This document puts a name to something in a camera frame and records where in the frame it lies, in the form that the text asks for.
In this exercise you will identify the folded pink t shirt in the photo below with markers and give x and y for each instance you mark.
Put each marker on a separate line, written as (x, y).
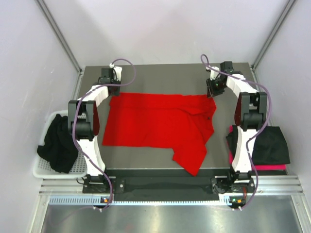
(267, 167)

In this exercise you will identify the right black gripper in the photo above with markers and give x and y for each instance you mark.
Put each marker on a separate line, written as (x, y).
(211, 91)

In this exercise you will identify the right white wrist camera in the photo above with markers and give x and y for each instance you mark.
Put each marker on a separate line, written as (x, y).
(214, 73)

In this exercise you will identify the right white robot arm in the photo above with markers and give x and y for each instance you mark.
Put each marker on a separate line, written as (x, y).
(250, 113)

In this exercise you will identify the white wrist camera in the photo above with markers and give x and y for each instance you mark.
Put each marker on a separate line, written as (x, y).
(116, 71)
(214, 73)

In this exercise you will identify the white slotted cable duct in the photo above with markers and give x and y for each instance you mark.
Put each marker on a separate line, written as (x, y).
(102, 200)

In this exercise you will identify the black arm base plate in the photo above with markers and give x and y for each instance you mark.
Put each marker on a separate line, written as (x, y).
(165, 184)

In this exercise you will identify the red t shirt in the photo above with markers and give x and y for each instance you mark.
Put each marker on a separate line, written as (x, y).
(177, 122)

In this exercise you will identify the black t shirt in basket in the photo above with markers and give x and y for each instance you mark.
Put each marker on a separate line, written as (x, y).
(58, 149)

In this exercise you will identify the folded black t shirt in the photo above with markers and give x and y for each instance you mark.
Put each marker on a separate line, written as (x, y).
(241, 145)

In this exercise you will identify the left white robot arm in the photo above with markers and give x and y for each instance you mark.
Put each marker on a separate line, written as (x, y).
(83, 118)

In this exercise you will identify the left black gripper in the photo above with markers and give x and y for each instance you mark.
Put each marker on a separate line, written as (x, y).
(116, 93)

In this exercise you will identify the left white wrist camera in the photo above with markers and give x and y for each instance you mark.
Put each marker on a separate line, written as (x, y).
(116, 71)

